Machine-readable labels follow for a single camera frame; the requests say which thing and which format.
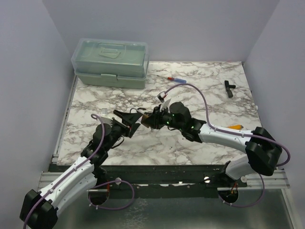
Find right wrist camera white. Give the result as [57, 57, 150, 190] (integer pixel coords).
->
[157, 92, 171, 112]

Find green plastic toolbox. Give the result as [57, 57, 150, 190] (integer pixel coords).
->
[71, 38, 149, 89]

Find aluminium extrusion rail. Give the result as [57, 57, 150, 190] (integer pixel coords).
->
[38, 170, 290, 190]

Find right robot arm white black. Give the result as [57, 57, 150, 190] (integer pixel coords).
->
[141, 102, 282, 187]

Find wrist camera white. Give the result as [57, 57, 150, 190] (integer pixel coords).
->
[101, 108, 112, 125]
[157, 92, 171, 112]

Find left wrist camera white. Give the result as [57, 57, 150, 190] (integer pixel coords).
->
[101, 108, 112, 125]

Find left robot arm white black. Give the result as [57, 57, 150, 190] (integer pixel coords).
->
[20, 110, 142, 229]

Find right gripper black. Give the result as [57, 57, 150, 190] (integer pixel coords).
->
[143, 104, 184, 131]

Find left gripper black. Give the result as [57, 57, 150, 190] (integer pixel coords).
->
[105, 111, 142, 152]

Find red blue screwdriver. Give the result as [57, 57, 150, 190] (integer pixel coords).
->
[156, 75, 187, 83]

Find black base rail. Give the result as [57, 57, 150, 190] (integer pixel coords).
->
[93, 165, 247, 199]

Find black T-shaped tool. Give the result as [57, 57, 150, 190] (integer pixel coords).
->
[224, 80, 236, 98]

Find brass padlock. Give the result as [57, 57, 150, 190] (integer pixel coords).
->
[129, 108, 149, 122]

